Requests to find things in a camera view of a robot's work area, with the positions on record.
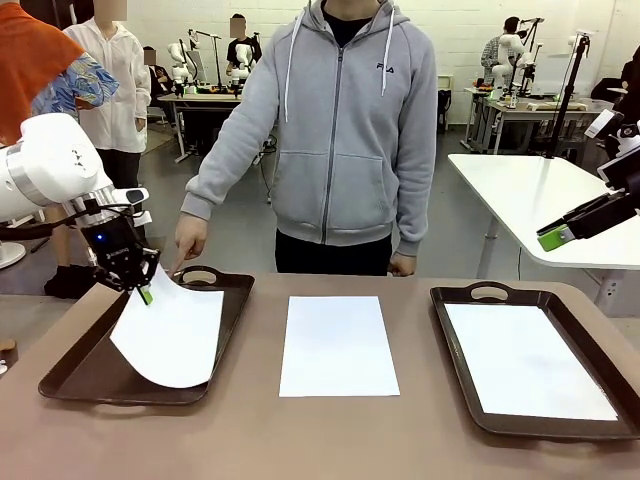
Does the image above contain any person in plaid shirt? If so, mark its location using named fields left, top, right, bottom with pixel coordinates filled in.
left=480, top=16, right=521, bottom=86

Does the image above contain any white chair base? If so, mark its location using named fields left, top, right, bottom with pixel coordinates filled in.
left=0, top=238, right=27, bottom=271

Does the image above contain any white table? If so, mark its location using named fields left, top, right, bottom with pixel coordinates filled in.
left=447, top=153, right=640, bottom=321

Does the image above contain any standing person in black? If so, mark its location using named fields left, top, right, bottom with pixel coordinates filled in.
left=226, top=13, right=264, bottom=76

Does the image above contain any person's left forearm grey sleeve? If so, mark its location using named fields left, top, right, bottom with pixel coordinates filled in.
left=397, top=149, right=439, bottom=259

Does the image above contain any person's right forearm grey sleeve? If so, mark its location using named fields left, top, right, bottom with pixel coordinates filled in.
left=179, top=112, right=254, bottom=222

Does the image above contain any black lamp stand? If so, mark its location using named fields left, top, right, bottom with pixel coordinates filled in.
left=517, top=17, right=546, bottom=96

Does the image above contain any white A4 paper sheet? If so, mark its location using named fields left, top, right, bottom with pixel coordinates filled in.
left=108, top=264, right=225, bottom=390
left=443, top=302, right=620, bottom=422
left=278, top=295, right=402, bottom=399

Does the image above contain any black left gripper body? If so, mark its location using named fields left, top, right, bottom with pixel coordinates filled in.
left=82, top=215, right=151, bottom=274

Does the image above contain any person in grey hoodie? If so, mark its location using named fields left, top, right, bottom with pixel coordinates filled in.
left=239, top=0, right=441, bottom=277

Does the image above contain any person's left hand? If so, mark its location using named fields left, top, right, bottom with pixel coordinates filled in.
left=388, top=251, right=419, bottom=278

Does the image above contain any brown plastic serving tray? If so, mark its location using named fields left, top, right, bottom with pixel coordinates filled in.
left=38, top=264, right=256, bottom=406
left=429, top=280, right=640, bottom=442

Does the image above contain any black bag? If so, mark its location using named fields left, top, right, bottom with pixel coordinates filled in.
left=43, top=263, right=109, bottom=300

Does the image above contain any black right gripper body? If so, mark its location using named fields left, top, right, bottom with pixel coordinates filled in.
left=609, top=175, right=640, bottom=202

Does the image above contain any seated person in black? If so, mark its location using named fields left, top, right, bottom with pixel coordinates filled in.
left=142, top=45, right=174, bottom=96

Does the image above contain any person in dark coat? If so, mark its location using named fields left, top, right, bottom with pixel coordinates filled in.
left=589, top=49, right=640, bottom=151

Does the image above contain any white label tag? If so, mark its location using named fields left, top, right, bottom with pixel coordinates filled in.
left=584, top=109, right=625, bottom=140

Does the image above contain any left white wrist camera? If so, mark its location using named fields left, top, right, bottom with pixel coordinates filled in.
left=112, top=187, right=151, bottom=224

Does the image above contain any thin black camera stand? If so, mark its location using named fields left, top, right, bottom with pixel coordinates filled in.
left=189, top=29, right=224, bottom=89

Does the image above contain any black tripod pole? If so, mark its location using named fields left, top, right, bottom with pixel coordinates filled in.
left=542, top=32, right=591, bottom=160

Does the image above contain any person's right hand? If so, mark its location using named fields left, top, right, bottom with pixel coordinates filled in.
left=168, top=214, right=209, bottom=276

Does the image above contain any wooden background work table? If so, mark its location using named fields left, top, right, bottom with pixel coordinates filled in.
left=157, top=91, right=244, bottom=164
left=464, top=87, right=616, bottom=154

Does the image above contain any person in white shirt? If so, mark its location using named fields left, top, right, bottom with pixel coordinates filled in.
left=63, top=0, right=160, bottom=262

